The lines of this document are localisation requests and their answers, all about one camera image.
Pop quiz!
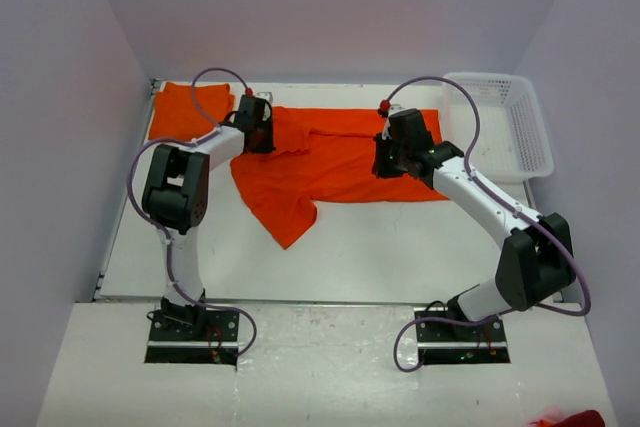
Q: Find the orange t shirt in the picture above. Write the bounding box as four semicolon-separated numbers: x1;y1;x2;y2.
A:
230;106;445;249
148;82;235;141

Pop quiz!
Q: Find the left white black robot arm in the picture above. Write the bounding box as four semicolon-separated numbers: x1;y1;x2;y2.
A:
142;94;275;340

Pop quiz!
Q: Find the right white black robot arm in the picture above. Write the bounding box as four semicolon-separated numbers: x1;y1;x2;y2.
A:
372;104;576;340

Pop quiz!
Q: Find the folded orange t shirt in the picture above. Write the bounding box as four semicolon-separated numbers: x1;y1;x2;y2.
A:
148;82;235;141

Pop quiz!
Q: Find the white plastic laundry basket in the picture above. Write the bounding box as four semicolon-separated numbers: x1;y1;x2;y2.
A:
440;72;554;183

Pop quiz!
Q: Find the red cloth at edge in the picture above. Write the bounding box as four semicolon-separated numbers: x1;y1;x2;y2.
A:
526;410;606;427

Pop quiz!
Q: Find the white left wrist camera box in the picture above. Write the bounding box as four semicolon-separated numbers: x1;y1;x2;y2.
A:
255;91;273;103

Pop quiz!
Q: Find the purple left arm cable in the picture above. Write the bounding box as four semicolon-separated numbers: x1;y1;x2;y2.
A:
129;67;259;359

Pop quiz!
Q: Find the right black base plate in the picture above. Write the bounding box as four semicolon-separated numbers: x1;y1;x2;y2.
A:
415;320;511;366

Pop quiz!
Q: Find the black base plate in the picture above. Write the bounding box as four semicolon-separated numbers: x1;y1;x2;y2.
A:
415;320;511;366
144;310;239;367

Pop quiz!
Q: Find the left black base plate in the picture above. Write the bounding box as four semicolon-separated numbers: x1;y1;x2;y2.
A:
144;310;239;367

